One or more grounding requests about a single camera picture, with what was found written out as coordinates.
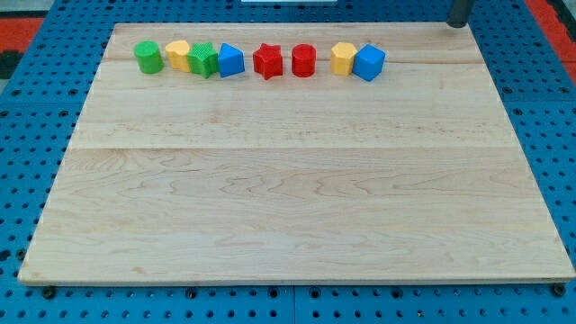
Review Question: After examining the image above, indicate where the green cylinder block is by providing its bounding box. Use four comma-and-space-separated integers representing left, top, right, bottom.
133, 40, 164, 74

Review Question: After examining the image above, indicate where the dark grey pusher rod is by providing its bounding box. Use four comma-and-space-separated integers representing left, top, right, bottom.
446, 0, 475, 28

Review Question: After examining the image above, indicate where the blue triangle block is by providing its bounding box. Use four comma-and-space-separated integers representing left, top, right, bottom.
218, 43, 245, 77

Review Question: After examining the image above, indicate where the green star block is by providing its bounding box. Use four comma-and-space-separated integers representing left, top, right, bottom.
187, 42, 220, 78

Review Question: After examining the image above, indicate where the yellow hexagon block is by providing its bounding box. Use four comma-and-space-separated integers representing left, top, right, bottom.
330, 42, 357, 76

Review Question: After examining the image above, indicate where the wooden board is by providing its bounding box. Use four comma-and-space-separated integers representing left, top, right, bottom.
18, 22, 575, 286

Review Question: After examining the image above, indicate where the red star block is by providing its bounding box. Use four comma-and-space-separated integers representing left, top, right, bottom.
253, 43, 284, 80

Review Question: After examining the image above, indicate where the blue cube block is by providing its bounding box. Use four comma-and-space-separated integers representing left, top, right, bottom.
352, 44, 386, 82

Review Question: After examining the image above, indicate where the yellow heart block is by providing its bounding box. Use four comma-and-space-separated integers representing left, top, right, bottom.
165, 40, 191, 73

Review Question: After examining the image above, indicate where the red cylinder block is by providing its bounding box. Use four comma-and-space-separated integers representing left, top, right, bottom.
292, 43, 316, 77

